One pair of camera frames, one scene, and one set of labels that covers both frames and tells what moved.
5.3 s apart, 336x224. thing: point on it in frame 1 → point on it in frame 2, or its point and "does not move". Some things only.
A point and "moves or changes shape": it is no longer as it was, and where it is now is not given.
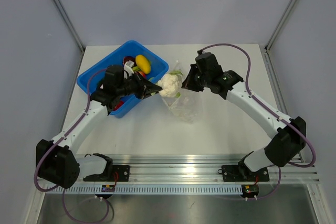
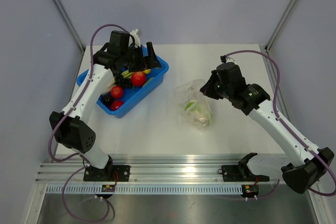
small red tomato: (117, 106) does not move
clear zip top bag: (187, 106) moves or changes shape
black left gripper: (145, 88) → (142, 65)
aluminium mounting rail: (206, 169) does not move
